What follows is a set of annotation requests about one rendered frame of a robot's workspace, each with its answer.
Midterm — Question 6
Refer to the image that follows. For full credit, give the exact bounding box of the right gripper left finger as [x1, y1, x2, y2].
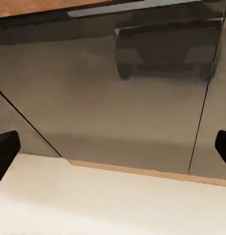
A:
[0, 130, 21, 181]

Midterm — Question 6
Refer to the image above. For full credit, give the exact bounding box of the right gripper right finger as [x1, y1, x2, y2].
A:
[215, 130, 226, 162]

